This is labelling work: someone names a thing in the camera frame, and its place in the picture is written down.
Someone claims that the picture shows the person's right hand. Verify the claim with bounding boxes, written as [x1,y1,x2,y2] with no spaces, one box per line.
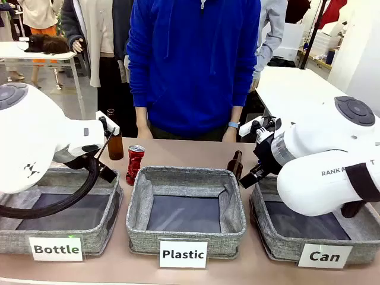
[136,123,154,140]

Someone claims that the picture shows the white Can label card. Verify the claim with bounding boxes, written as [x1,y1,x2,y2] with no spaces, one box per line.
[297,243,353,270]

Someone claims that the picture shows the bystander in pale blue shirt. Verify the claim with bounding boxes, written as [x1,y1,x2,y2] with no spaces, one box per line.
[249,0,289,93]

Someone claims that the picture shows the person's left forearm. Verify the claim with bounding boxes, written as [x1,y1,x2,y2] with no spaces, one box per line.
[230,68,258,124]

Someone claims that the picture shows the stack of white trays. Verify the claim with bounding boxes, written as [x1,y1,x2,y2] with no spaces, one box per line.
[311,29,342,60]

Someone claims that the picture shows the bystander in orange trousers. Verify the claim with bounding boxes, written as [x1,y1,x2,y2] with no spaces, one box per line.
[17,0,65,90]

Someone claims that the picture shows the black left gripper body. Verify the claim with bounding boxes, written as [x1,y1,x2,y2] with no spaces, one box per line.
[64,153,103,171]

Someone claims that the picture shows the person in blue hoodie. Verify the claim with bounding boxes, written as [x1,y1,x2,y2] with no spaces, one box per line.
[125,0,262,142]

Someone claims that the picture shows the black furry bag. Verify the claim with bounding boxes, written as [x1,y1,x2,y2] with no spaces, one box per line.
[23,33,71,56]

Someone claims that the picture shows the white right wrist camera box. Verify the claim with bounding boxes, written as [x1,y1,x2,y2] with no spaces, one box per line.
[238,116,265,138]

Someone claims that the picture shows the white Plastic label card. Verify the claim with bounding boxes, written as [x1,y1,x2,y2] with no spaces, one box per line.
[158,240,208,270]

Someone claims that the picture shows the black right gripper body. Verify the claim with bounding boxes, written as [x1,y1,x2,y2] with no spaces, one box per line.
[252,135,283,176]

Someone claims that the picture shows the white Bottle label card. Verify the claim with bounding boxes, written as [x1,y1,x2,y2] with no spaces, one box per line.
[28,236,84,262]

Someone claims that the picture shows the black stand pole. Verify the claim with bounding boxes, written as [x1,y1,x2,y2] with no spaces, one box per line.
[297,0,325,71]

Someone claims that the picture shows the crushed red drink can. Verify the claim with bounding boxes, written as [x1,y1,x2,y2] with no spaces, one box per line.
[125,144,147,186]

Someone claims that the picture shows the person's left hand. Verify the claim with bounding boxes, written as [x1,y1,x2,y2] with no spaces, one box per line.
[221,126,239,143]

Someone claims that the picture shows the grey fabric basket labelled Plastic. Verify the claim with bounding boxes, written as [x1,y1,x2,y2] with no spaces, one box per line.
[125,165,248,259]

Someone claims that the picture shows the brown glass bottle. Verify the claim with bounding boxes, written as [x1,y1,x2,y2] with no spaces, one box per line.
[106,109,125,162]
[226,150,245,182]
[340,201,366,219]

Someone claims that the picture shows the red hanging garment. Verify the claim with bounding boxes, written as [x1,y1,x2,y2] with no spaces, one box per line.
[316,0,348,30]

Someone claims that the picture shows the person's right forearm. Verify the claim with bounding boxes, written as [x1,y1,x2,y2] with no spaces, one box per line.
[131,68,151,127]

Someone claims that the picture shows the white storage box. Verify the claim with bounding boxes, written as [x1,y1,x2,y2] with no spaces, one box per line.
[273,22,305,60]

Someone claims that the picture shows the grey fabric basket labelled Can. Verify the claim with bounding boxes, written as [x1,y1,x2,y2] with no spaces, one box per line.
[249,174,380,265]

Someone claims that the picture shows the grey fabric basket labelled Bottle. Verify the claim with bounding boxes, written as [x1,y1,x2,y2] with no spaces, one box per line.
[0,167,124,257]

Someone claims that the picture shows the large white table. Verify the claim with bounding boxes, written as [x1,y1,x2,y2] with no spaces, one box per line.
[254,65,380,127]

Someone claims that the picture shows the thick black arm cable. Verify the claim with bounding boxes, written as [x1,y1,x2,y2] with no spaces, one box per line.
[0,156,102,220]

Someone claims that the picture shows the bystander in beige cardigan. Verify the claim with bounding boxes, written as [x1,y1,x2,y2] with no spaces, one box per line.
[60,0,137,138]

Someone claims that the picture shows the white folding table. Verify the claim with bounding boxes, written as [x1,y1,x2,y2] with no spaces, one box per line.
[0,40,87,120]

